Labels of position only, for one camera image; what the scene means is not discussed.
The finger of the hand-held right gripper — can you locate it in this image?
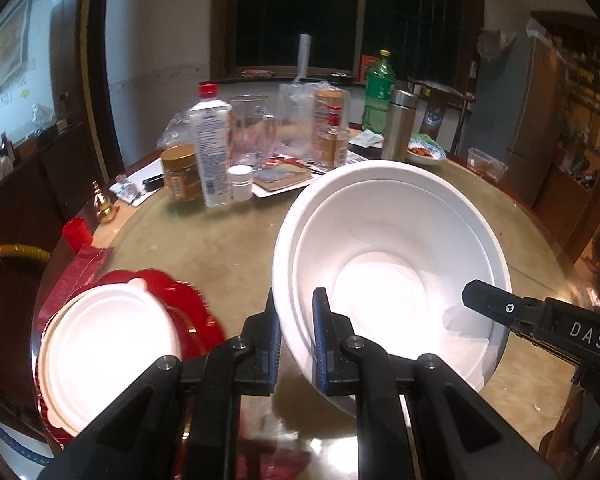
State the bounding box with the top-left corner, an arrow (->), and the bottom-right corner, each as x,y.
461,280 -> 549,336

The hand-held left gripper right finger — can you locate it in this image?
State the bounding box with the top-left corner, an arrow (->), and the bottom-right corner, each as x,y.
311,287 -> 559,480

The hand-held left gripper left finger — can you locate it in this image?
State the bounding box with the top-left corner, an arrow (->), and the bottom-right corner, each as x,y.
40,287 -> 282,480

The red glass plate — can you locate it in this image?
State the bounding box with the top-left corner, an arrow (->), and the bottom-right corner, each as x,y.
170,305 -> 228,357

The small white foam bowl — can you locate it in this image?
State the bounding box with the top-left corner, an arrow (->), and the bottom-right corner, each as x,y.
294,177 -> 497,361

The large white foam bowl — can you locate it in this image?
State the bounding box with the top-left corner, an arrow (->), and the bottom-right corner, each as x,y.
272,160 -> 513,402

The red plate with sticker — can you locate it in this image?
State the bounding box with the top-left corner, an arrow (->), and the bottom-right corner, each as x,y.
36,267 -> 216,450

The cream plastic bowl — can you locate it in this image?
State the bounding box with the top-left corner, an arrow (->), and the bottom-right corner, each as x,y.
36,277 -> 182,437

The clear plastic food container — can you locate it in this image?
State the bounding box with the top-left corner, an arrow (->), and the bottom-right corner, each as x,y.
467,147 -> 509,184

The blue white plate with food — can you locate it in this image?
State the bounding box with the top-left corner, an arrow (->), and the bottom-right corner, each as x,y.
406,140 -> 449,166

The small white jar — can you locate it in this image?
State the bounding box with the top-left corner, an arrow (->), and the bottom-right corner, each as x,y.
228,165 -> 254,201

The thin book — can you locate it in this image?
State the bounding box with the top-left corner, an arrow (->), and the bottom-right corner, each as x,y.
252,165 -> 314,195

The grey refrigerator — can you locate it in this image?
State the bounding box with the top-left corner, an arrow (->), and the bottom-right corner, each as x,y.
459,34 -> 568,209

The steel thermos flask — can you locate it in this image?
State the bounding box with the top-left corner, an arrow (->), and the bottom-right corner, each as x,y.
381,89 -> 419,161

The dark wooden chair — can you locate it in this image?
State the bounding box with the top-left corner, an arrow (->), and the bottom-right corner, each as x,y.
407,77 -> 476,159

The amber jar with gold lid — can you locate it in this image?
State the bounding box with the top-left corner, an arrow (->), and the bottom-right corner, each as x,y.
161,144 -> 204,204

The clear bottle with red cap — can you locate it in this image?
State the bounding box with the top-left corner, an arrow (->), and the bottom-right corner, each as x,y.
187,82 -> 234,209

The printed leaflet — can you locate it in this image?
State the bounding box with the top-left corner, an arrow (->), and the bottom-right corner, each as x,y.
350,130 -> 384,150

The red plastic sheet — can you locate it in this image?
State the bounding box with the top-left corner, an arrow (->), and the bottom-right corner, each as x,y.
36,247 -> 112,322

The small amber liquor bottle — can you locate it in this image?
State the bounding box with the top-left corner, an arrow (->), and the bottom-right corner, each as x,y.
314,112 -> 351,170

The crumpled clear wrapper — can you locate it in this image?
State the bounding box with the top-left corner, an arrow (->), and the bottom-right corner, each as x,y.
111,174 -> 146,206

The gold gourd ornament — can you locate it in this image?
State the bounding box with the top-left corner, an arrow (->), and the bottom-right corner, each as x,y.
92,182 -> 119,224

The clear glass cup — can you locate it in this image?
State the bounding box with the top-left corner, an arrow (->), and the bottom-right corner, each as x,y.
228,94 -> 279,171

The red cup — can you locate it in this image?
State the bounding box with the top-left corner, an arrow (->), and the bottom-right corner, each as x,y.
62,217 -> 97,256

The wooden shelf cabinet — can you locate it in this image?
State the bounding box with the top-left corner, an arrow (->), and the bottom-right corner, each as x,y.
530,10 -> 600,197

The green plastic bottle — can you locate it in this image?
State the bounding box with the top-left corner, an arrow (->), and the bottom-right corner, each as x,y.
362,50 -> 396,134

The clear plastic bag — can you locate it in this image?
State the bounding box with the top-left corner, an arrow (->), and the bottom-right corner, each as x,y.
279,80 -> 354,171

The plastic bag on refrigerator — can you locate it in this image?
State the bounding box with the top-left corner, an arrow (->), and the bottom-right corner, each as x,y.
476,29 -> 515,61

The red box on windowsill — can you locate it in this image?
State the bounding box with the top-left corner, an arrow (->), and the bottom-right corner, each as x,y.
360,54 -> 381,86

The red yellow striped hoop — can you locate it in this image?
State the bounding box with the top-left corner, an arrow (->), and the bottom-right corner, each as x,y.
0,244 -> 52,274

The dark wooden sideboard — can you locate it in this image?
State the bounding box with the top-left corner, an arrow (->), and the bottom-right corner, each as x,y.
0,120 -> 126,421

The dark window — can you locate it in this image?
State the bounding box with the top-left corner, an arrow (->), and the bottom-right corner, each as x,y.
225,0 -> 484,79

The framed wall picture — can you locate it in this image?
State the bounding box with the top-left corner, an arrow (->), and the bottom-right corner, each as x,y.
0,0 -> 37,111

